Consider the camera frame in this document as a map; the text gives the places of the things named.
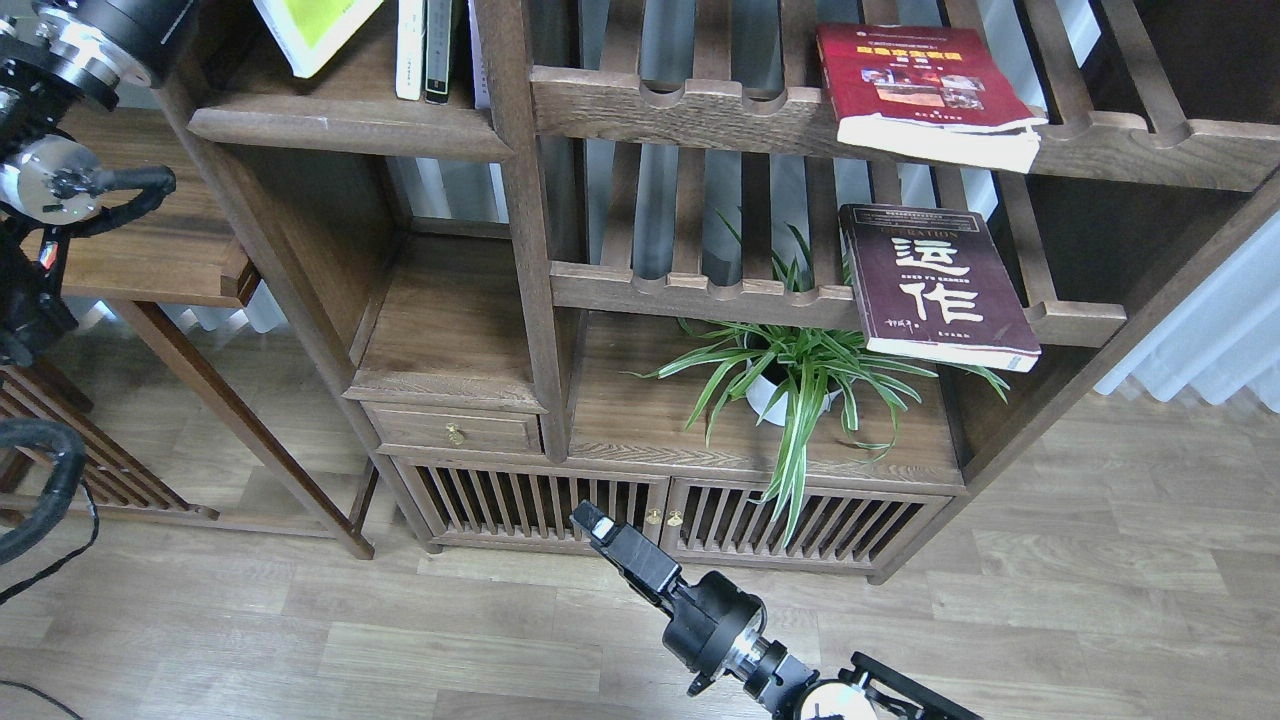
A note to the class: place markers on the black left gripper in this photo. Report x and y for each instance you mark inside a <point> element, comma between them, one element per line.
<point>98,45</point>

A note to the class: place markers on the wooden side table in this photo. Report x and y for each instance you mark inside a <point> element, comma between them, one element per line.
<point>229,419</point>

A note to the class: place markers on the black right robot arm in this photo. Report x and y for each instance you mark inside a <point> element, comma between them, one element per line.
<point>788,689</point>

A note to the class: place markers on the dark maroon book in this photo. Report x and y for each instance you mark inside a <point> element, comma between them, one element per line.
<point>932,285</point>

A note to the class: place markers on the slatted wooden rack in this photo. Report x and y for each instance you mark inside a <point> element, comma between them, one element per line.
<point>118,482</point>

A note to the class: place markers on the red book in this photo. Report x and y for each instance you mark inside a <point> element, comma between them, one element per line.
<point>931,93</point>

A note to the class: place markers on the white curtain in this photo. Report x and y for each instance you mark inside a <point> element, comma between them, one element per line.
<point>1222,340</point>

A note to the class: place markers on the white upright book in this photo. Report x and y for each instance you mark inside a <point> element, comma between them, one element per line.
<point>410,49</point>

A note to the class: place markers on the yellow green book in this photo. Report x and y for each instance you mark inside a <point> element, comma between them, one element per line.
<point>310,33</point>

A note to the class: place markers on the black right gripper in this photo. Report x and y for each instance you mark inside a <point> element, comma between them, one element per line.
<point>714,627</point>

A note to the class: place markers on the dark wooden bookshelf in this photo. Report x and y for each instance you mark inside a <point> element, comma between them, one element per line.
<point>482,289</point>

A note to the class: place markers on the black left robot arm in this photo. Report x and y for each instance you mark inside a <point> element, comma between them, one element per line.
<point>53,188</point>

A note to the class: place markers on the spider plant in white pot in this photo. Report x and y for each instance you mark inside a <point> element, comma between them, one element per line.
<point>797,370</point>

